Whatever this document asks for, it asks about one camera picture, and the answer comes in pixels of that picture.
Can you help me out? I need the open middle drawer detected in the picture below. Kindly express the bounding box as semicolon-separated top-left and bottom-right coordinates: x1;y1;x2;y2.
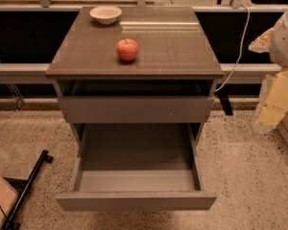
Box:
56;124;216;211

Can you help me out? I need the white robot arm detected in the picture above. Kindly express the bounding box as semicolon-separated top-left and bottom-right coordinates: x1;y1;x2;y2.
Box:
249;10;288;133

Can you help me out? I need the grey top drawer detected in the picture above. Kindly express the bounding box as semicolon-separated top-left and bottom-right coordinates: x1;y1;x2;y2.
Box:
57;80;216;125

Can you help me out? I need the grey drawer cabinet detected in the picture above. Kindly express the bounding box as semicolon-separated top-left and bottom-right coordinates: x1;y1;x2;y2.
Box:
46;7;223;211

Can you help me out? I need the white bowl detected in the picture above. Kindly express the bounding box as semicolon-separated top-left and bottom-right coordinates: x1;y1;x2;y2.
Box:
89;6;122;25

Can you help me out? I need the white cable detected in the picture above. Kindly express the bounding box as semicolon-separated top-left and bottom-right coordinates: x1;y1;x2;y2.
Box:
214;4;252;93

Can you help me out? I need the red apple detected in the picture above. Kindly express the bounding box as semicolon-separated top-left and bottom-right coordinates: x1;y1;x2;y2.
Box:
116;38;138;61

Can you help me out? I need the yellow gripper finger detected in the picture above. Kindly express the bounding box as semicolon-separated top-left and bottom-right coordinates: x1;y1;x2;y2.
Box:
252;69;288;133
249;28;274;54

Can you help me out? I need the black metal stand leg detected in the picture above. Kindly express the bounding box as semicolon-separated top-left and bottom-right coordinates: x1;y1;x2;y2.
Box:
1;149;54;230

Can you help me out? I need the black bracket behind cabinet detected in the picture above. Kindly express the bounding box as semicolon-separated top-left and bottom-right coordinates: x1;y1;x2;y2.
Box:
216;86;233;116

